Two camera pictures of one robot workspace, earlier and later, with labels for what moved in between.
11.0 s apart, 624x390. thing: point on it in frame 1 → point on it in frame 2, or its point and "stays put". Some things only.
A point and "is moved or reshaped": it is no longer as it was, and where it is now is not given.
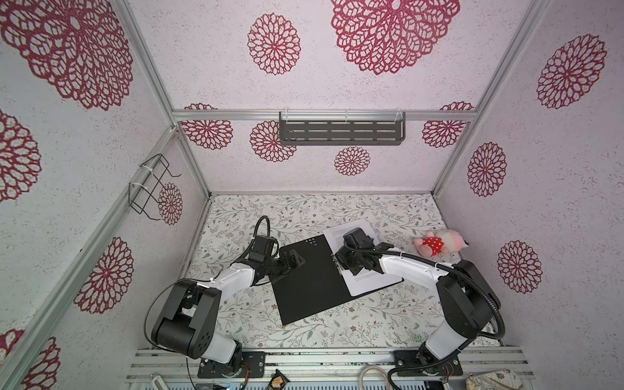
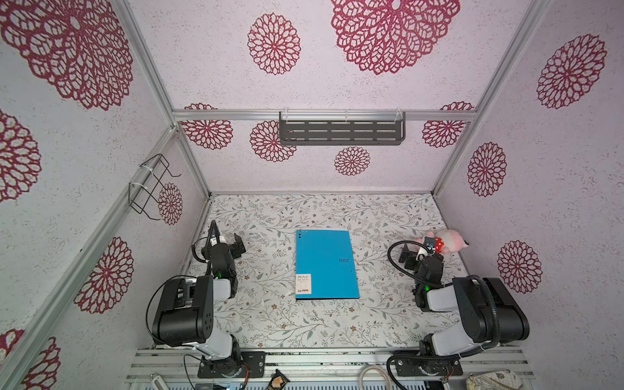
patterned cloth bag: (495, 379) stays put
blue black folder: (318, 286) is moved or reshaped
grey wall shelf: (342, 128) stays put
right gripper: (340, 257) → (410, 256)
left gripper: (292, 254) → (236, 250)
